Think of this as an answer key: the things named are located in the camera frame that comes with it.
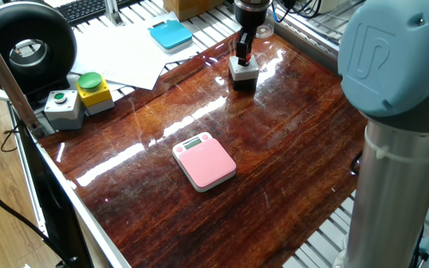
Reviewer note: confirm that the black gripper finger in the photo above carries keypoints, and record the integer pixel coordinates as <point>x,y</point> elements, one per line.
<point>249,46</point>
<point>240,50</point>

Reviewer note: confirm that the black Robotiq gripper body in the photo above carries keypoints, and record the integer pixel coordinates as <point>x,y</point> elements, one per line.
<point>251,16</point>

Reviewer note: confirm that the grey box with red button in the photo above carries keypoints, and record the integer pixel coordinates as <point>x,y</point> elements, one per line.
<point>244,76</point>

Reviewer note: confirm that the silver UR5 robot arm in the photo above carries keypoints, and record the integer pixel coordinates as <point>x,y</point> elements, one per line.
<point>393,67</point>

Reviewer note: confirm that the teal and white kitchen scale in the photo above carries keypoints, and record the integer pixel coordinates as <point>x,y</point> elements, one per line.
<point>170,34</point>

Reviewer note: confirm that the pink and white kitchen scale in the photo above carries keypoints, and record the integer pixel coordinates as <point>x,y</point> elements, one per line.
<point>209,164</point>

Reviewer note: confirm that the brown cardboard box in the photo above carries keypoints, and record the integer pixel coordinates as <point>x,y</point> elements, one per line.
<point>188,9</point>

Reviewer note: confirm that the silver metal stand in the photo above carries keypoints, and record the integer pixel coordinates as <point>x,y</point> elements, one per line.
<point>113,13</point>

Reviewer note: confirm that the yellow box with green button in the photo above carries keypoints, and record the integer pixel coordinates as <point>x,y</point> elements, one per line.
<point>95,93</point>

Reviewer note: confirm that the black computer keyboard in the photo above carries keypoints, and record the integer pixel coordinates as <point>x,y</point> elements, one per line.
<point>84,9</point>

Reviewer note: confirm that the grey box with green button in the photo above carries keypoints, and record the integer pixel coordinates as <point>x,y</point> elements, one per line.
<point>65,111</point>

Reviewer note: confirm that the aluminium frame post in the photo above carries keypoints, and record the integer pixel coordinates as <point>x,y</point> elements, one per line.
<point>6,78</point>

